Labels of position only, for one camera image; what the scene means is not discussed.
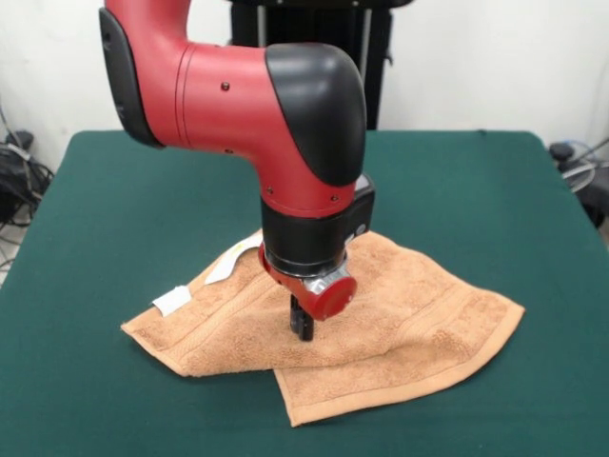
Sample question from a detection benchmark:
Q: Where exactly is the black cable bundle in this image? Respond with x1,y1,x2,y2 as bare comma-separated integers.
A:
0,130,56,229

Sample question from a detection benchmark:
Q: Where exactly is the black equipment base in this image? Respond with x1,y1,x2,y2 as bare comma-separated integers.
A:
578,166,609,225

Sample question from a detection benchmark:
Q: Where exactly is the tan terry towel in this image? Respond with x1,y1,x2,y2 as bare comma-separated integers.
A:
120,228,527,428

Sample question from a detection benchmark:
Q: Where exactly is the dark green table cloth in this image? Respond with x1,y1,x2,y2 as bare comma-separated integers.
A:
0,129,609,457

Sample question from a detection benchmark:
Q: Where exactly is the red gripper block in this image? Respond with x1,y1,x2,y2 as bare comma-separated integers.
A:
257,243,359,343

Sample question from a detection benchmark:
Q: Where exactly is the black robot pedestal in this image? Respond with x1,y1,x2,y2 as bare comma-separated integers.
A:
223,0,396,130

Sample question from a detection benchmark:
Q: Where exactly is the black plug device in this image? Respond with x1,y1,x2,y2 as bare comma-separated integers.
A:
549,142,577,166

